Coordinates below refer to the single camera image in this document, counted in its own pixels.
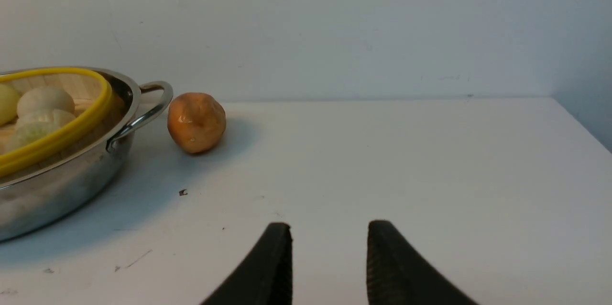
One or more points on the orange-brown onion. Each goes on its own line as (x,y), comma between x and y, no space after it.
(196,122)

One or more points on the white dumpling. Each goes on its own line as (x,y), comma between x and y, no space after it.
(57,117)

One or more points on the pale green dumpling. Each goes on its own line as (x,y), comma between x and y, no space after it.
(29,133)

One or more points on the yellow-rimmed bamboo steamer basket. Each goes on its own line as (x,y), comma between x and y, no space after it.
(91,94)

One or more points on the stainless steel pot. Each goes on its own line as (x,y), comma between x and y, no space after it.
(49,191)

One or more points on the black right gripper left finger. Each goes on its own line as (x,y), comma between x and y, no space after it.
(264,276)

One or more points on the white round bun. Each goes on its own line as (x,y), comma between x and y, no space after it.
(45,98)

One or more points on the pale yellow round bun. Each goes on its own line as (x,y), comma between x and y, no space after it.
(9,98)

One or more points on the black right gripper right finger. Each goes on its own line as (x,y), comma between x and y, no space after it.
(398,275)

